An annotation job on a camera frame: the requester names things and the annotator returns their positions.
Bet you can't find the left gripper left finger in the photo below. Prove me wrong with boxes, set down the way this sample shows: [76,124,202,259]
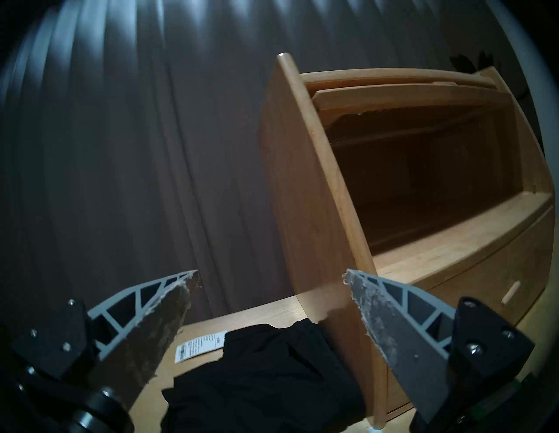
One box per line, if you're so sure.
[11,270,201,411]

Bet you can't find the grey pleated curtain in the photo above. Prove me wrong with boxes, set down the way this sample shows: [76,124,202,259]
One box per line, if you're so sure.
[0,0,524,332]

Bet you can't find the wooden drawer with peg knob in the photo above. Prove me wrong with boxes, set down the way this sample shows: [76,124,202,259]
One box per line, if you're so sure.
[386,205,555,411]

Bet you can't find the black shirt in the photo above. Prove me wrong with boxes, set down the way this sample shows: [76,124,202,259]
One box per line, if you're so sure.
[159,319,367,433]

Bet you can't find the tall dark leafy plant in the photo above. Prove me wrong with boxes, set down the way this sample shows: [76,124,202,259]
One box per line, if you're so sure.
[449,50,500,74]

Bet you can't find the wooden cabinet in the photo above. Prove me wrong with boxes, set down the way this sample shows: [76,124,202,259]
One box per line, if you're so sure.
[259,52,555,430]

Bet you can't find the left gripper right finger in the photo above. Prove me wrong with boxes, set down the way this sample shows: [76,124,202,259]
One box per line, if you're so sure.
[343,268,535,423]

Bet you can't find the white printed paper label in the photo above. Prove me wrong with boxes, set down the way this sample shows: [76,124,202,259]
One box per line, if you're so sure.
[175,330,228,364]

